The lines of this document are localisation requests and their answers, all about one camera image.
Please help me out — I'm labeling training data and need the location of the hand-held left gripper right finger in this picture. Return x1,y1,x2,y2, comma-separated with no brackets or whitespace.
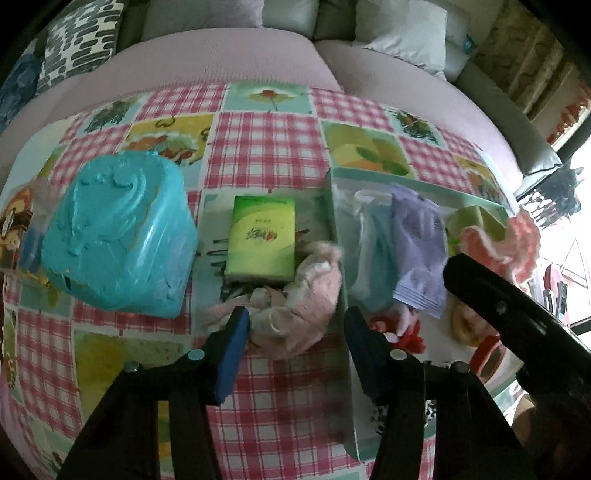
344,307,536,480

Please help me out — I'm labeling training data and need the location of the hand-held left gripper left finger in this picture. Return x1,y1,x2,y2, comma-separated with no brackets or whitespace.
55,306,252,480

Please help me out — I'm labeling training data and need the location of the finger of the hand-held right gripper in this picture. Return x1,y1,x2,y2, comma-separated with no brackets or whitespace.
442,253,561,365

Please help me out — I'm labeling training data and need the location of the soft bread bun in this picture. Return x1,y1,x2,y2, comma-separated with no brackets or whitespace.
450,300,490,344

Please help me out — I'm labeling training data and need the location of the red pipe cleaner flower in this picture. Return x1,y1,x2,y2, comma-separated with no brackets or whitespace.
369,305,426,356

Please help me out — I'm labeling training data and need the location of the pink fluffy headband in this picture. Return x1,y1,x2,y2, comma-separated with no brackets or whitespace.
457,208,541,282

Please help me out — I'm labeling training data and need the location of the red hair hoop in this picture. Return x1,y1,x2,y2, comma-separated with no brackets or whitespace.
471,335,504,384

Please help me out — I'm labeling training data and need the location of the green cloth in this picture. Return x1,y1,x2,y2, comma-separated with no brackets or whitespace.
445,205,509,257

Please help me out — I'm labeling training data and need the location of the blue face mask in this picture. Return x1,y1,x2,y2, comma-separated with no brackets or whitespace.
392,182,448,320
355,191,402,312

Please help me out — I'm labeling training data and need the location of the pink frilly cloth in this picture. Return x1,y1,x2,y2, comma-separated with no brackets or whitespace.
203,240,345,358

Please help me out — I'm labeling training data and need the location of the green tissue pack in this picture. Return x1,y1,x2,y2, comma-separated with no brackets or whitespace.
225,195,297,282

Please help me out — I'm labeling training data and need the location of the teal cardboard box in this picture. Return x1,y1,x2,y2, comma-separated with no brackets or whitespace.
323,167,522,462

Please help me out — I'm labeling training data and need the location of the teal wet wipes pack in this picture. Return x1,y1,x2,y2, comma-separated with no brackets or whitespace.
41,151,199,319

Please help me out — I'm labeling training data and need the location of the red perforated stool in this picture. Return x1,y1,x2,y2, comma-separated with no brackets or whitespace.
531,261,578,328

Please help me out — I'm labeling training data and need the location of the pink checked tablecloth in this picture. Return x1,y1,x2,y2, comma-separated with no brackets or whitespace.
0,82,522,480

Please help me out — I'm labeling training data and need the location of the grey sofa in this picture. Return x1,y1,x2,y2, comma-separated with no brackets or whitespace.
115,0,564,185

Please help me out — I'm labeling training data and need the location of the red hanging ornament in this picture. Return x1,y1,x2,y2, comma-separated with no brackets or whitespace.
547,88,591,144

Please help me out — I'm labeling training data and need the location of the beige patterned curtain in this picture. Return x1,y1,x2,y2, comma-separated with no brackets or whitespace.
480,0,578,121

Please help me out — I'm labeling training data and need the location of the light grey cushion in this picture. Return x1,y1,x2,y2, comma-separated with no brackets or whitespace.
353,0,467,81

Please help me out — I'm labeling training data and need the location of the purple cushion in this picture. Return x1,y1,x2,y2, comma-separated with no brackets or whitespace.
141,0,266,42

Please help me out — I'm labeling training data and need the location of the blue denim cloth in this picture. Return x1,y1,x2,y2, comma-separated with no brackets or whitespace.
0,51,42,134

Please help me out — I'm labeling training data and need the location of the black white patterned cushion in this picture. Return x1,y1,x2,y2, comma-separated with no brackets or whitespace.
37,0,125,93

